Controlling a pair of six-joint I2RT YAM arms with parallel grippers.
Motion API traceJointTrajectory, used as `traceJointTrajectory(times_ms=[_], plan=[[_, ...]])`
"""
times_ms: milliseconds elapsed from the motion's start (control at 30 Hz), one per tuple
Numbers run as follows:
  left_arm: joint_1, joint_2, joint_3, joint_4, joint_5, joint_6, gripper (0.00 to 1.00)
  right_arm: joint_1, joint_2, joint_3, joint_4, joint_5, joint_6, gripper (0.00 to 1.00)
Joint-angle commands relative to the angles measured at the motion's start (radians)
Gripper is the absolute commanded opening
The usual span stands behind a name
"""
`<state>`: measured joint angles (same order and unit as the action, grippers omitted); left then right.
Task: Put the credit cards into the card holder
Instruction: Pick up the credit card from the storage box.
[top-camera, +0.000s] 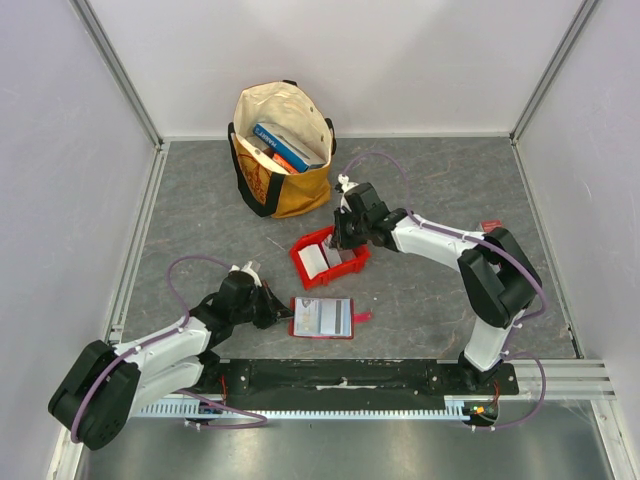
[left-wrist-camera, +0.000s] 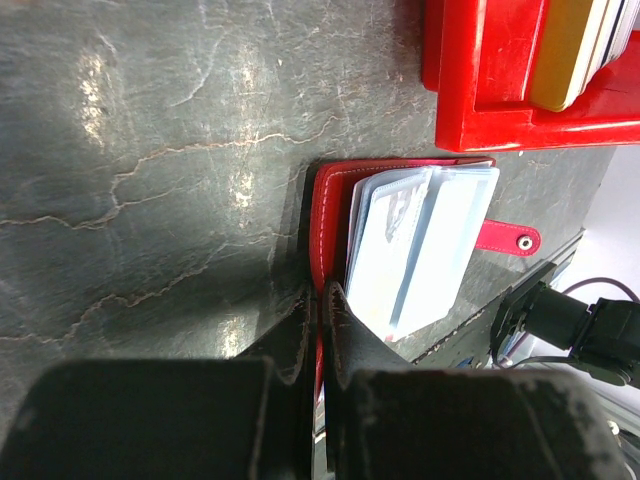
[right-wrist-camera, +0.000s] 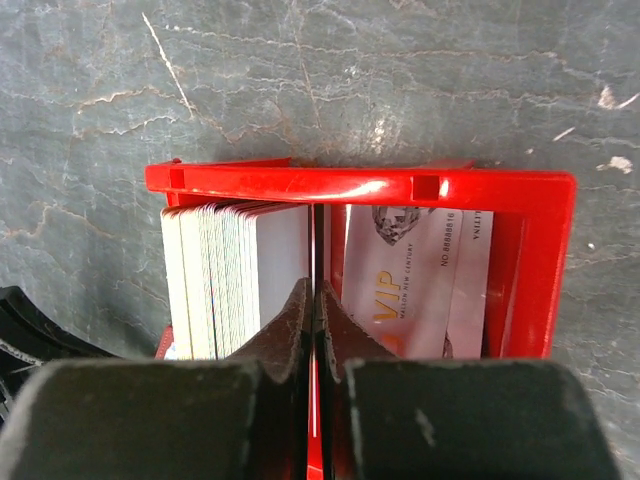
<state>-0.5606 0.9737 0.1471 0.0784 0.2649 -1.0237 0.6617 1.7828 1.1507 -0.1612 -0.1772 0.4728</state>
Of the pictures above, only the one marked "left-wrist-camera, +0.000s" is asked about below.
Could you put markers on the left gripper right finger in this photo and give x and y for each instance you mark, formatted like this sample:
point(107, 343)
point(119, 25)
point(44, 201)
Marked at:
point(386, 419)

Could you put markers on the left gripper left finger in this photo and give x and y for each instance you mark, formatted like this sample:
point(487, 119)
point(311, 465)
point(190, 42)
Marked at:
point(248, 417)

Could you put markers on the red leather card holder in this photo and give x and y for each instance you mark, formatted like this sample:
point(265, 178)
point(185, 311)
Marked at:
point(329, 229)

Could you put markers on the red plastic bin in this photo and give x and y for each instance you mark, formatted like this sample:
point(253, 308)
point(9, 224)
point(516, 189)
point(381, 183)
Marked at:
point(478, 56)

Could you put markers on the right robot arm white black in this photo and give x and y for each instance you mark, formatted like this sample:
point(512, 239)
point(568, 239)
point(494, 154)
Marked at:
point(601, 339)

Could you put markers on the orange card stack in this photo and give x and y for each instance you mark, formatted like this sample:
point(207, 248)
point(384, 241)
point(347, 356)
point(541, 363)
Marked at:
point(567, 43)

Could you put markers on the white card stack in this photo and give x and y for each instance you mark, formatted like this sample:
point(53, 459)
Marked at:
point(612, 37)

